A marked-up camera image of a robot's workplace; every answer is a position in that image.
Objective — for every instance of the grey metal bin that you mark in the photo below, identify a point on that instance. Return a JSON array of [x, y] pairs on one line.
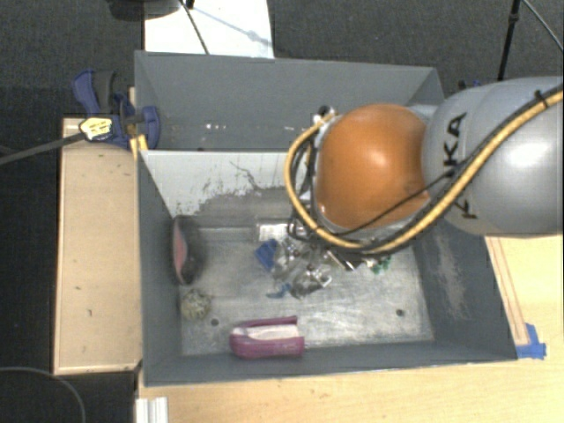
[[247, 99]]

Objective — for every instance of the clear plastic packet blue print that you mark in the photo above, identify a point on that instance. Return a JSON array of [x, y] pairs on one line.
[[268, 254]]

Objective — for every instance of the red-brown flat block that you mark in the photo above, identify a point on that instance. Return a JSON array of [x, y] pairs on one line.
[[183, 249]]

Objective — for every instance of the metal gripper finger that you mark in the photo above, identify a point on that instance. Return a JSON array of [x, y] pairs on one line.
[[318, 279], [294, 249]]

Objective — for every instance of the pale wood board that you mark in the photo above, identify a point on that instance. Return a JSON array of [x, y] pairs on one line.
[[97, 254]]

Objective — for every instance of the speckled grey-green ball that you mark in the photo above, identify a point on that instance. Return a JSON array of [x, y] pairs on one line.
[[195, 304]]

